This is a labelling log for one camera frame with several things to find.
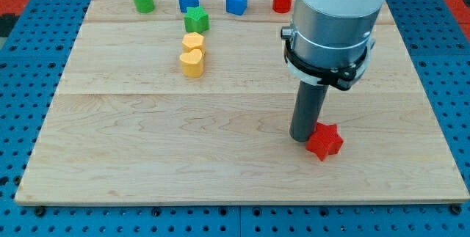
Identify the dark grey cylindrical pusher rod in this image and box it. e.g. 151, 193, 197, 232
289, 81, 328, 142

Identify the red star block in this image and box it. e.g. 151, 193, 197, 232
305, 122, 344, 161

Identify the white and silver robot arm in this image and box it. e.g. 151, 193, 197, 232
281, 0, 385, 142

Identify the yellow heart block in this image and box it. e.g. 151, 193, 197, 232
179, 49, 204, 78

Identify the blue cube block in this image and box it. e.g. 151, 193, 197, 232
225, 0, 247, 15

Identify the yellow pentagon block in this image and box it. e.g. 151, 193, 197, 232
181, 32, 206, 54

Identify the green star block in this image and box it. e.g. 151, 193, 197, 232
184, 6, 210, 33

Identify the light wooden board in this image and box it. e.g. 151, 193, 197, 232
15, 0, 469, 206

